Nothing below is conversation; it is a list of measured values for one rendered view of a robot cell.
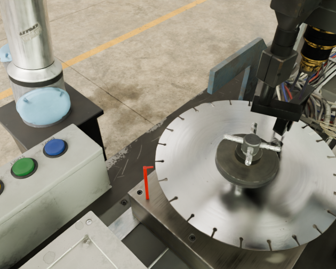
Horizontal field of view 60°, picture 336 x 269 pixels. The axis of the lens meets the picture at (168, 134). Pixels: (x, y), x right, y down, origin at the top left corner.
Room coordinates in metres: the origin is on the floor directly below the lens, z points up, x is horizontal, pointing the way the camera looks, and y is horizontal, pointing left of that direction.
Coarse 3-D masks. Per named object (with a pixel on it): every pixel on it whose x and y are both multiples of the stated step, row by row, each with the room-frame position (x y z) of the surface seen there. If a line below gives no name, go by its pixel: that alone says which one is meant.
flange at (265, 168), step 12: (228, 144) 0.36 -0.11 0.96; (240, 144) 0.34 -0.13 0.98; (216, 156) 0.33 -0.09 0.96; (228, 156) 0.33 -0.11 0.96; (240, 156) 0.32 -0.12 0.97; (252, 156) 0.32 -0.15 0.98; (264, 156) 0.33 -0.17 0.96; (276, 156) 0.33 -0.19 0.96; (228, 168) 0.30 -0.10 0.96; (240, 168) 0.30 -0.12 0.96; (252, 168) 0.30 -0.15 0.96; (264, 168) 0.30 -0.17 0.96; (276, 168) 0.30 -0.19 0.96; (240, 180) 0.28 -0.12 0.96; (252, 180) 0.28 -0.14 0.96; (264, 180) 0.28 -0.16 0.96
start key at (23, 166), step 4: (20, 160) 0.36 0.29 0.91; (24, 160) 0.36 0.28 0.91; (28, 160) 0.36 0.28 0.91; (32, 160) 0.36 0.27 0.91; (16, 164) 0.35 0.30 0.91; (20, 164) 0.35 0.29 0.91; (24, 164) 0.35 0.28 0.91; (28, 164) 0.35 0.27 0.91; (32, 164) 0.35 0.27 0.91; (12, 168) 0.34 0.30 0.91; (16, 168) 0.34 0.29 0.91; (20, 168) 0.34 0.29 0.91; (24, 168) 0.34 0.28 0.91; (28, 168) 0.34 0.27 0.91; (32, 168) 0.34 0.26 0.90; (16, 172) 0.33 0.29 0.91; (20, 172) 0.33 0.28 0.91; (24, 172) 0.33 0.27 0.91; (28, 172) 0.33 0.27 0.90
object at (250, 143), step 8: (256, 128) 0.36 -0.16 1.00; (224, 136) 0.34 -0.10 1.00; (232, 136) 0.34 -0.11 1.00; (248, 136) 0.34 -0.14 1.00; (256, 136) 0.34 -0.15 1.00; (248, 144) 0.32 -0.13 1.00; (256, 144) 0.32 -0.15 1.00; (264, 144) 0.32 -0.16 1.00; (248, 152) 0.30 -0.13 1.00; (256, 152) 0.32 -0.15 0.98; (248, 160) 0.29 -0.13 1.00
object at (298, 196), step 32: (192, 128) 0.41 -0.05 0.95; (224, 128) 0.41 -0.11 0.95; (160, 160) 0.33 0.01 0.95; (192, 160) 0.33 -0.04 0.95; (288, 160) 0.33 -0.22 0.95; (320, 160) 0.33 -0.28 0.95; (192, 192) 0.26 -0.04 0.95; (224, 192) 0.26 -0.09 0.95; (256, 192) 0.26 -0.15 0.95; (288, 192) 0.26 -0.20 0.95; (320, 192) 0.26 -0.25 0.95; (192, 224) 0.20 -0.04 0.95; (224, 224) 0.20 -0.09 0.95; (256, 224) 0.20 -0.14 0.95; (288, 224) 0.20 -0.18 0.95; (320, 224) 0.20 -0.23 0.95
